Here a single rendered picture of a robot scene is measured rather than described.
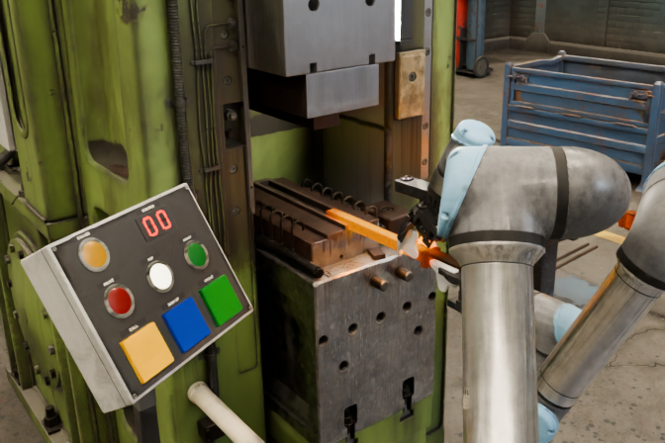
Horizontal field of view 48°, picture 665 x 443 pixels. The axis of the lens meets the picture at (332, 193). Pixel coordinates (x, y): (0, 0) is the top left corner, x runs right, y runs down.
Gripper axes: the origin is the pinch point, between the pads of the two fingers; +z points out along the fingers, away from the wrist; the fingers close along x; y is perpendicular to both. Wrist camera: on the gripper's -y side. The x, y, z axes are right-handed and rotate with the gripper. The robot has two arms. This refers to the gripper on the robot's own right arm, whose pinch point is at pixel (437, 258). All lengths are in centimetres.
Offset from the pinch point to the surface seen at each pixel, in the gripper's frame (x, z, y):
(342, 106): -2.7, 27.4, -28.0
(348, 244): -1.7, 27.7, 5.4
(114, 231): -61, 15, -18
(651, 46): 752, 395, 75
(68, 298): -72, 8, -12
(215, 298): -45.4, 11.2, -1.7
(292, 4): -15, 27, -51
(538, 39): 748, 559, 79
